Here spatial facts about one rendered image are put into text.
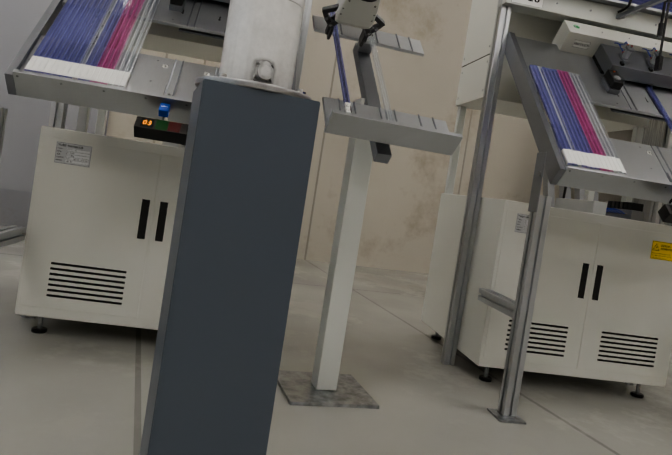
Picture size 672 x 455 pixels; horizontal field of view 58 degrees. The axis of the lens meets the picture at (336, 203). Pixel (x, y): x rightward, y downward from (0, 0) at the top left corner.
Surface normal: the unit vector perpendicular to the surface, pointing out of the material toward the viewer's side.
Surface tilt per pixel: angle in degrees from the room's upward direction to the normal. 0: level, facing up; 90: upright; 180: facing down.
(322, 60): 90
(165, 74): 43
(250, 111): 90
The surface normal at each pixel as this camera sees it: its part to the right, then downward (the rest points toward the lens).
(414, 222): 0.30, 0.07
